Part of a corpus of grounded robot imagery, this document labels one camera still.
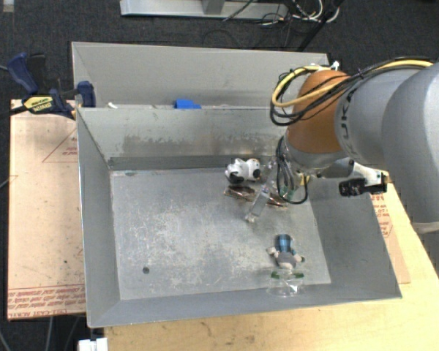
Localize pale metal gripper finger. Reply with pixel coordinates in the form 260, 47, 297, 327
251, 185, 271, 224
245, 192, 263, 222

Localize brown sunglasses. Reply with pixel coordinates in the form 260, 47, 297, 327
223, 184, 289, 209

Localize white and black toy animal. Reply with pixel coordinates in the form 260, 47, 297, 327
225, 158, 262, 184

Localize grey toy figure blue hat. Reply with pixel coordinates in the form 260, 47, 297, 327
266, 233, 307, 271

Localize grey metal bin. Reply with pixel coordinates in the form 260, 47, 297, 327
71, 41, 403, 328

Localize blue block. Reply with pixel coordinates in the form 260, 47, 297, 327
173, 99, 202, 110

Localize brown cardboard board red print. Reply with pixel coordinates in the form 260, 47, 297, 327
7, 99, 413, 321

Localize black cylinder on white bracket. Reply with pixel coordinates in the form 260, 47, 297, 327
320, 158, 389, 198

